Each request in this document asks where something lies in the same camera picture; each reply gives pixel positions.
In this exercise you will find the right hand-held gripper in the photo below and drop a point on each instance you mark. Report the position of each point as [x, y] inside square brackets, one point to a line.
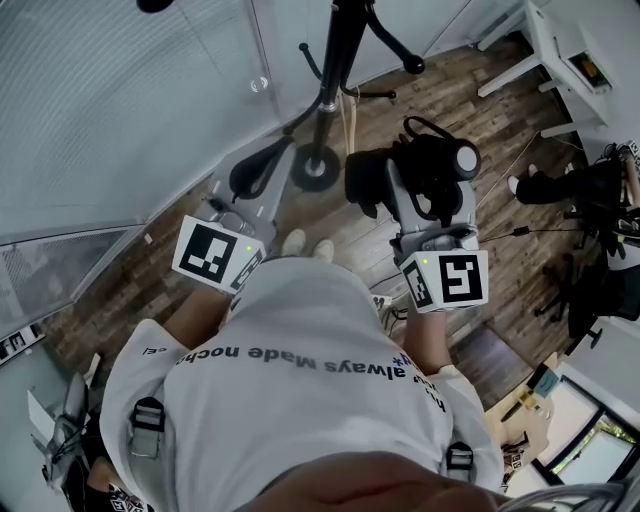
[457, 280]

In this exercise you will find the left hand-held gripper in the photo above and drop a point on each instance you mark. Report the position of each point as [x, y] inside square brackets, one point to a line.
[205, 250]

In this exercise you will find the black umbrella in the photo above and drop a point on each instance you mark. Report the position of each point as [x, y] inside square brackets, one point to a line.
[430, 165]

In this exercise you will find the black metal coat rack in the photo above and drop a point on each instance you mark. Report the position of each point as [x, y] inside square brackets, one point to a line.
[337, 60]

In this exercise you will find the person's right forearm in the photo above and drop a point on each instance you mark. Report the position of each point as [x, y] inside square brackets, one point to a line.
[427, 340]

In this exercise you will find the person's left forearm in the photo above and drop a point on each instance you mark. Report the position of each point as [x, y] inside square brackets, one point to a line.
[200, 320]

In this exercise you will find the person's left beige shoe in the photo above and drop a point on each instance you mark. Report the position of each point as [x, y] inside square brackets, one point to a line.
[294, 242]

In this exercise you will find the person's beige shoe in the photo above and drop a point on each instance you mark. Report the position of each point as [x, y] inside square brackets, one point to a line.
[294, 242]
[324, 250]

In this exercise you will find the person's right beige shoe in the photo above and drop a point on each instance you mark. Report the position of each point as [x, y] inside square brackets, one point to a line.
[324, 250]

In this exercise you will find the dark floor mat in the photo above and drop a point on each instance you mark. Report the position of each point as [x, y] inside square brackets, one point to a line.
[492, 362]

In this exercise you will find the black office chair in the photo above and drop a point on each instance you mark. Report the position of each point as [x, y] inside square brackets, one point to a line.
[590, 300]

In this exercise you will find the white desk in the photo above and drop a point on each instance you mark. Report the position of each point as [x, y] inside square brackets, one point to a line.
[555, 45]

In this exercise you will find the person's white printed t-shirt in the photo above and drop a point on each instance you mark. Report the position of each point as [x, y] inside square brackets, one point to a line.
[280, 400]

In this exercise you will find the light wooden table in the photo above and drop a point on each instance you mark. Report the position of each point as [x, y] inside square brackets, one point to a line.
[520, 420]

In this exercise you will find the person's chin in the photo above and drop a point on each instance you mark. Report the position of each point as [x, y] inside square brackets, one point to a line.
[380, 485]

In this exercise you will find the white patterned board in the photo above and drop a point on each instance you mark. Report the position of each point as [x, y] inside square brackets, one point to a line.
[17, 342]

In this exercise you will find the window with dark frame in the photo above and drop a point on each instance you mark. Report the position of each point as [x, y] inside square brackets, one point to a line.
[595, 435]

